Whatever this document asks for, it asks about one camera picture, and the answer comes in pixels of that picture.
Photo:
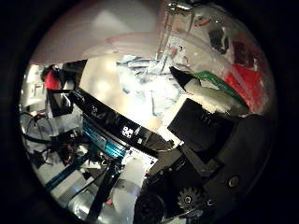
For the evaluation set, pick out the clear spray bottle red liquid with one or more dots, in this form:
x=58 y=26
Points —
x=246 y=81

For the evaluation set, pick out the white blue-striped cloth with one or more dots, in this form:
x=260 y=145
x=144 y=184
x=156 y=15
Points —
x=143 y=84

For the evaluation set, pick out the teal metal box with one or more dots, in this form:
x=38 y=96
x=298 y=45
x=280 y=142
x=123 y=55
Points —
x=109 y=146

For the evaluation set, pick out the person in red shirt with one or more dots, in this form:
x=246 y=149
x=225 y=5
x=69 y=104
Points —
x=51 y=81

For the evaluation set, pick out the black table edge frame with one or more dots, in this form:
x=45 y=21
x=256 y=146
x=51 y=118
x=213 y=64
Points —
x=118 y=124

